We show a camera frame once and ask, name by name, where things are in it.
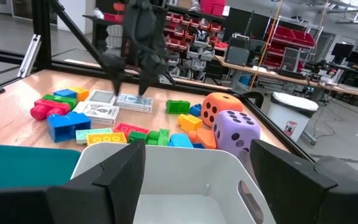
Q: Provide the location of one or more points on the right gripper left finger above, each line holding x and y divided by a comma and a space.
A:
113, 186

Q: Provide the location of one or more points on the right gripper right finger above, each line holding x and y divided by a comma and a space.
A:
291, 193

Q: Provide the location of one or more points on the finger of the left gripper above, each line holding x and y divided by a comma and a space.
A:
149, 71
115, 67

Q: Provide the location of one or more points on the orange-yellow block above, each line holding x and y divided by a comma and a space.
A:
81, 93

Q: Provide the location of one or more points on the green rectangular block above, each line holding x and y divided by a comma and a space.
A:
177, 107

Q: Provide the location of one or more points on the yellow brick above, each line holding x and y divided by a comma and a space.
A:
106, 139

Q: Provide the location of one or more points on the small dark green brick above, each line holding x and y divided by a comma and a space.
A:
137, 137

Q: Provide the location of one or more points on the red brick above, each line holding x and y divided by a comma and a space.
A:
130, 128

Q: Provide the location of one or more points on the small blue block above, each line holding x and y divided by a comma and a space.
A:
195, 110

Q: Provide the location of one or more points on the mint brick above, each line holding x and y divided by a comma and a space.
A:
81, 135

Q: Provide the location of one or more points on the long green block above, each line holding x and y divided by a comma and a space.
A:
62, 100

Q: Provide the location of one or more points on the yellow block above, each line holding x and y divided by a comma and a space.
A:
188, 122

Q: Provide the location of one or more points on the green studded block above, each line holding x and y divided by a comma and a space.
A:
162, 137

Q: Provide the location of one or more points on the light blue block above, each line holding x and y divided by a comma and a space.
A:
180, 140

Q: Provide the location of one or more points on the large blue block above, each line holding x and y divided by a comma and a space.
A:
67, 126

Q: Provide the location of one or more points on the large red block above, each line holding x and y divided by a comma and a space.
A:
50, 107

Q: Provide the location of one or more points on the orange block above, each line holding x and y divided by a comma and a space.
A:
205, 138

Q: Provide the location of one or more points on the dark blue block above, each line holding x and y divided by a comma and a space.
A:
198, 146

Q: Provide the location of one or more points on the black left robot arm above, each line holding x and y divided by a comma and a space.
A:
141, 9

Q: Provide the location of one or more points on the shelf with red bins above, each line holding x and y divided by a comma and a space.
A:
182, 25

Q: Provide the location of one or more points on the light grey plastic bin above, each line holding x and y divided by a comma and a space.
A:
179, 174

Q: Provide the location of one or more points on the orange foam die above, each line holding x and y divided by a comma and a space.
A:
225, 102

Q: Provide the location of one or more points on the purple foam die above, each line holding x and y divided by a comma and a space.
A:
235, 130

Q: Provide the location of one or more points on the silver aluminium extrusion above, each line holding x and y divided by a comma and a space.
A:
30, 56

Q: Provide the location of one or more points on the black equipment box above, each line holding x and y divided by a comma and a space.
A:
236, 54

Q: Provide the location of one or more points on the teal plastic bin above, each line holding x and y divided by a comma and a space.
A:
23, 166

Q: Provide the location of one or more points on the wooden workbench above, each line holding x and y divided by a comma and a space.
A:
346, 89

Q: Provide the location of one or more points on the rack with red bins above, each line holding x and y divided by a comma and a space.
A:
286, 34

